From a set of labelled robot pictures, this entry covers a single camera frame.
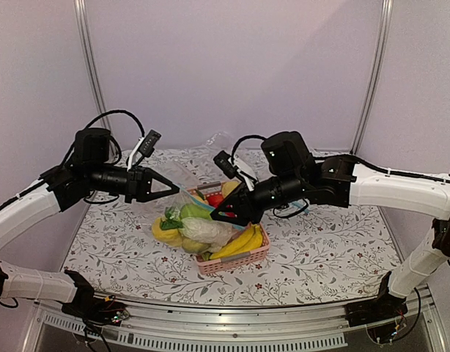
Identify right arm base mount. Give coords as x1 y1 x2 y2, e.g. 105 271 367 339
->
344 272 407 345

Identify floral patterned table mat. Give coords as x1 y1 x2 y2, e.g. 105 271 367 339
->
63 194 400 306

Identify green toy pear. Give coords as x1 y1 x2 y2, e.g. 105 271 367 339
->
180 203 212 220

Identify pink perforated plastic basket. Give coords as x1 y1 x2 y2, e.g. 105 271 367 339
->
184 181 272 276

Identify aluminium front frame rail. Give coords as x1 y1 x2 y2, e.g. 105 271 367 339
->
23 286 449 351

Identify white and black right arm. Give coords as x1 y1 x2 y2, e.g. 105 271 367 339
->
211 131 450 320

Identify pale yellow toy apple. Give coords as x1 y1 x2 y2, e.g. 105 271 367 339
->
221 180 240 198

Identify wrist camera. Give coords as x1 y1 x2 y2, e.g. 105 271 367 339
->
139 129 161 158
213 150 236 179

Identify yellow toy banana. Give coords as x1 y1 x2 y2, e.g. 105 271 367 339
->
209 224 263 260

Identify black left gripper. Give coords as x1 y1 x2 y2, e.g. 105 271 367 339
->
86 163 179 203

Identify crumpled clear plastic bag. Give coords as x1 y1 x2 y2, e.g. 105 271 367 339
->
204 131 238 156

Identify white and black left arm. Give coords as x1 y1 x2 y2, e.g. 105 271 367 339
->
0 128 179 318

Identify white toy napa cabbage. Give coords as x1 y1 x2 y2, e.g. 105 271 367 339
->
180 217 236 246

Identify clear zip top bag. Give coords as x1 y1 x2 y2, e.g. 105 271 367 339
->
134 161 244 254

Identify aluminium right corner post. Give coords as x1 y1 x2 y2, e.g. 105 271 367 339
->
350 0 394 155

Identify yellow toy lemon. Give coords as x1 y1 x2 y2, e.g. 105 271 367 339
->
151 218 182 247

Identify red toy fruit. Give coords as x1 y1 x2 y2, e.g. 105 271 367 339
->
207 194 224 208

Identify aluminium left corner post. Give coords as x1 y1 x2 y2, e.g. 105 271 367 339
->
73 0 106 114

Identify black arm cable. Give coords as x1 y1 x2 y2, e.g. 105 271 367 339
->
230 134 450 188
62 109 145 166

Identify aluminium corner post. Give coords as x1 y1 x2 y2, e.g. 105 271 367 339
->
73 0 106 114
350 0 394 155

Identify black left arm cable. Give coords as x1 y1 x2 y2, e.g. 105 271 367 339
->
62 109 145 166

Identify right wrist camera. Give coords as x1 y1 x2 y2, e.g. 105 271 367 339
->
213 150 236 179

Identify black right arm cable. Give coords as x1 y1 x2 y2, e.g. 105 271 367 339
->
230 134 450 188

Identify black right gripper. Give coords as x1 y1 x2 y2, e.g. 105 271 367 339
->
210 172 305 227

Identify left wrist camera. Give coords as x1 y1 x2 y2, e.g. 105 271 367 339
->
139 129 161 158

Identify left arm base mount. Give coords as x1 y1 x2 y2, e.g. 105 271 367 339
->
62 270 130 326

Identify yellow green toy mango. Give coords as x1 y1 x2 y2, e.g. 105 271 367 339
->
182 237 210 254

